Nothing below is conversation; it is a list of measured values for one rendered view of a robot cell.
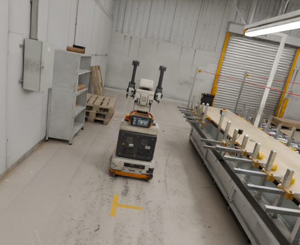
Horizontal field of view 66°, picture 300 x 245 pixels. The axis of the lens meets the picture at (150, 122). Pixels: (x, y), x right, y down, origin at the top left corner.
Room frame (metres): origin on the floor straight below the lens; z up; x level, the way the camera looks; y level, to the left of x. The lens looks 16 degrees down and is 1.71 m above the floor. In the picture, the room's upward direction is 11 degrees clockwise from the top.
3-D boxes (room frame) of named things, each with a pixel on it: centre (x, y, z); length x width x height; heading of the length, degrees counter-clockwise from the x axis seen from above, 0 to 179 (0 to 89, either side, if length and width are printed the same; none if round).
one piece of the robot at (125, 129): (3.17, 0.14, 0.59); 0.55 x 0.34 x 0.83; 94
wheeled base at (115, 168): (3.26, 0.15, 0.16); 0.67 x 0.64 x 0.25; 4
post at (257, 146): (2.09, -1.05, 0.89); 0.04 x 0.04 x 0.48; 5
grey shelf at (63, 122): (4.13, 1.54, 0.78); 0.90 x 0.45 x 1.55; 5
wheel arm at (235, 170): (1.80, -1.01, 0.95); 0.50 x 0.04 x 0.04; 95
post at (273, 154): (1.85, -1.07, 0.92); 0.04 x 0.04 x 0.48; 5
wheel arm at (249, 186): (1.55, -1.04, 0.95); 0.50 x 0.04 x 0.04; 95
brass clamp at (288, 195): (1.57, -1.09, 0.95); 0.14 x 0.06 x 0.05; 5
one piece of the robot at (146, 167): (2.94, 0.10, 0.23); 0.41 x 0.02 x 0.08; 94
